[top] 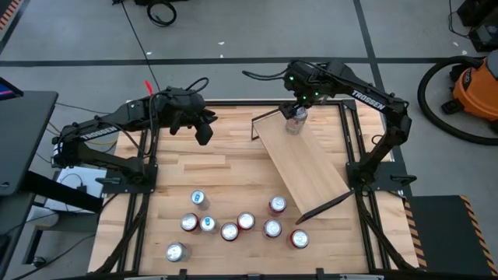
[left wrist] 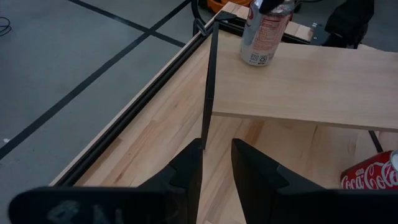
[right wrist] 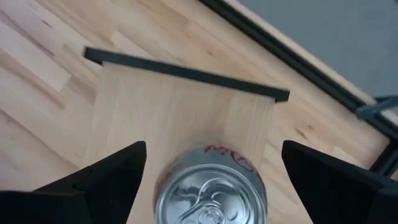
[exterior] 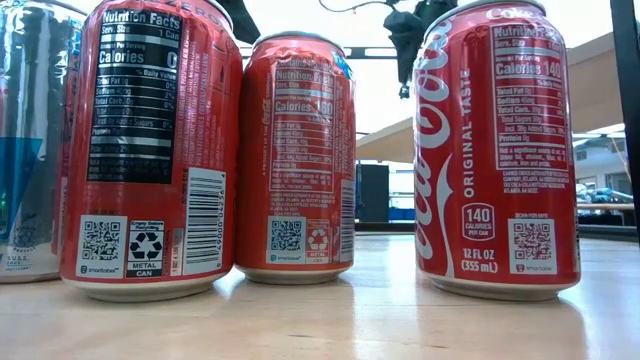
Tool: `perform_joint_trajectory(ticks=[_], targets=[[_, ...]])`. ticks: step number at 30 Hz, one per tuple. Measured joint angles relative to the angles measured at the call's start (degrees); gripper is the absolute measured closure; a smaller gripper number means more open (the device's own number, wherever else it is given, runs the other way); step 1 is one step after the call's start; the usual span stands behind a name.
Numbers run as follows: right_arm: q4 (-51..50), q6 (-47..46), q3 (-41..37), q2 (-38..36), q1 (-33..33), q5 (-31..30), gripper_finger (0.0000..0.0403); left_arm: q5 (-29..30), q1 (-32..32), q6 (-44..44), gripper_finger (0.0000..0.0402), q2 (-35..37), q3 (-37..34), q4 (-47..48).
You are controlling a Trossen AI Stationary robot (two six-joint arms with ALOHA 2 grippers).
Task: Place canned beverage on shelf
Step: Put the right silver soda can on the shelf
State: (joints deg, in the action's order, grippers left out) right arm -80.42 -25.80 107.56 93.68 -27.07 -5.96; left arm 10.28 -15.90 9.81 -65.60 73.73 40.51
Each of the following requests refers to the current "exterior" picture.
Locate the black background cabinet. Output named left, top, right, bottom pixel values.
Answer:
left=355, top=163, right=391, bottom=224

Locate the cluttered background workbench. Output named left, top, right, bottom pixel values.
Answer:
left=574, top=182, right=636, bottom=226

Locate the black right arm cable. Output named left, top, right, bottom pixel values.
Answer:
left=318, top=0, right=399, bottom=15

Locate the red Coke Zero can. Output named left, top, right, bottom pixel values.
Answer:
left=58, top=0, right=245, bottom=304

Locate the silver can with blue tab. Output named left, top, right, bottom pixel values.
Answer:
left=0, top=0, right=89, bottom=285

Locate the red Coca-Cola original can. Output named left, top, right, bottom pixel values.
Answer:
left=412, top=0, right=583, bottom=303

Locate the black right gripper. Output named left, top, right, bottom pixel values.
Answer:
left=382, top=0, right=459, bottom=99

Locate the red Cherry Coke can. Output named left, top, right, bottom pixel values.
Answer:
left=234, top=30, right=358, bottom=287

